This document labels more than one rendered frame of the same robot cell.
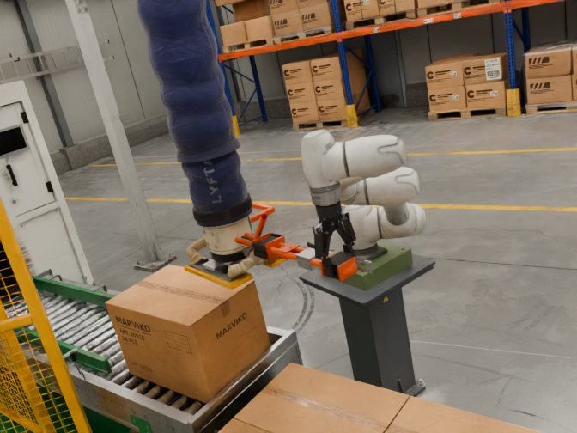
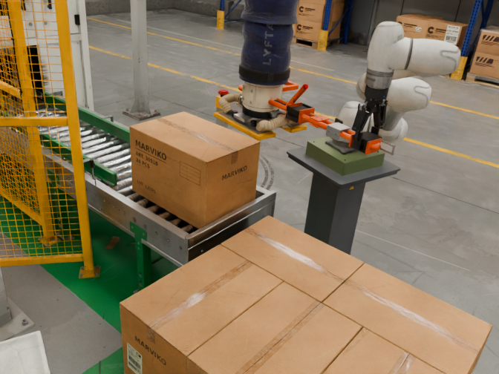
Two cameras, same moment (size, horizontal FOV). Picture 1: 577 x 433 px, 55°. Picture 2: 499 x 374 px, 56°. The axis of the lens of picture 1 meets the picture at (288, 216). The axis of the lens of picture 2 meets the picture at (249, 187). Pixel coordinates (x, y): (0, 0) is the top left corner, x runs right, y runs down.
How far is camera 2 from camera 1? 0.40 m
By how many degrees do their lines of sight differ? 9
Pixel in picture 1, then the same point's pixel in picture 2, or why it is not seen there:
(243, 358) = (234, 201)
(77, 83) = not seen: outside the picture
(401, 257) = (376, 157)
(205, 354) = (211, 188)
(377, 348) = (333, 223)
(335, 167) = (399, 58)
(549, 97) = (488, 71)
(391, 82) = (362, 21)
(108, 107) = not seen: outside the picture
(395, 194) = (410, 101)
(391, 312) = (352, 199)
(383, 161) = (441, 64)
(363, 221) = not seen: hidden behind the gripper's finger
